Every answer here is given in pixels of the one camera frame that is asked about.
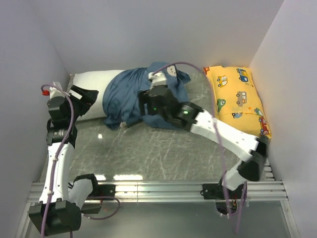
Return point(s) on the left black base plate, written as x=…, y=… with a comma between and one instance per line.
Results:
x=102, y=192

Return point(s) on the blue cartoon mouse pillowcase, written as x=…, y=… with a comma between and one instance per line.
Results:
x=120, y=99

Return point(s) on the aluminium mounting rail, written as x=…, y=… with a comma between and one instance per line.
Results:
x=187, y=191

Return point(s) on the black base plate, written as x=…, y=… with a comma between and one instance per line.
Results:
x=102, y=192
x=213, y=191

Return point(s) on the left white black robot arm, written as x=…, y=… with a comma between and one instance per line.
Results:
x=59, y=207

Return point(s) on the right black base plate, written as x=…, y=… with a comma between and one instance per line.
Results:
x=213, y=191

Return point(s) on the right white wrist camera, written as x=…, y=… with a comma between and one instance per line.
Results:
x=157, y=79

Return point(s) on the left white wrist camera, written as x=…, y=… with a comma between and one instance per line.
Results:
x=53, y=90

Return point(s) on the yellow car print pillow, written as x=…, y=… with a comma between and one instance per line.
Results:
x=236, y=99

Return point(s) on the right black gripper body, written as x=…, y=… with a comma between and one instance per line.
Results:
x=166, y=114

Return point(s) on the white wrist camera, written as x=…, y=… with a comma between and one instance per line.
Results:
x=157, y=79
x=53, y=90

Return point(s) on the white pillow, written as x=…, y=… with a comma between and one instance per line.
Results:
x=95, y=80

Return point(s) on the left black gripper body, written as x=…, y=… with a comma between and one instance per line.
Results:
x=69, y=116

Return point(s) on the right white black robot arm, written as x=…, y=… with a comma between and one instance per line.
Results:
x=251, y=150

